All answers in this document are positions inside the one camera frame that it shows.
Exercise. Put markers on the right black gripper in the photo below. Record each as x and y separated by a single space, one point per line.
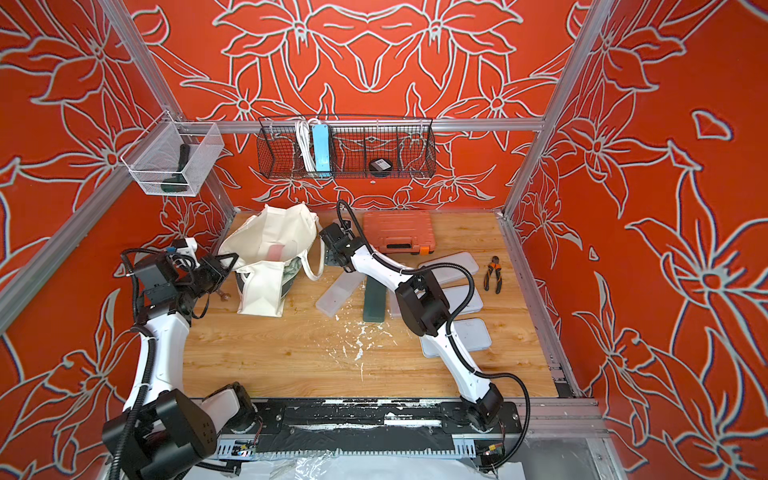
337 251

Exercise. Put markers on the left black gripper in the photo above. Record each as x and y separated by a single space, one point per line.
216 273

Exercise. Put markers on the white canvas tote bag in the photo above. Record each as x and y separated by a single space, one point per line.
263 284

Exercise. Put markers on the dark green pencil case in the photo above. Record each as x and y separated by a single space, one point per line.
375 301

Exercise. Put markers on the translucent plastic pencil box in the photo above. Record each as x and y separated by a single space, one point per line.
393 306

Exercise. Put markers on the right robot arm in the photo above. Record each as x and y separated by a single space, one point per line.
426 311

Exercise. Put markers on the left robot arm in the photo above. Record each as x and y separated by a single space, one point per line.
162 433

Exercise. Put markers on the orange plastic tool case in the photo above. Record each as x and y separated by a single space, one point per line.
392 232

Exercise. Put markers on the pink pencil case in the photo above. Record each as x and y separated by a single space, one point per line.
275 252

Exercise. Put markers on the metal wrench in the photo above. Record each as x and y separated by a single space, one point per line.
225 295

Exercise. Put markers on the small black round device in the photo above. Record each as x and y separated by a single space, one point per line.
380 167

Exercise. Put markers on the dark green flashlight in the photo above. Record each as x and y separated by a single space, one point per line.
177 182

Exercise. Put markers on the light blue box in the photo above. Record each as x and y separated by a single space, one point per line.
321 144

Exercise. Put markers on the orange black pliers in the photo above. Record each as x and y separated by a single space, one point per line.
494 271

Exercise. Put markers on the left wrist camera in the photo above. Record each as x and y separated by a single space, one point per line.
184 251

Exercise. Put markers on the black wire wall basket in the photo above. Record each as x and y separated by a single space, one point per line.
285 146

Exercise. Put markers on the clear acrylic wall box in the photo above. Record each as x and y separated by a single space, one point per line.
153 155

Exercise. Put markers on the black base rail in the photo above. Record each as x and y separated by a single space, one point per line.
288 428

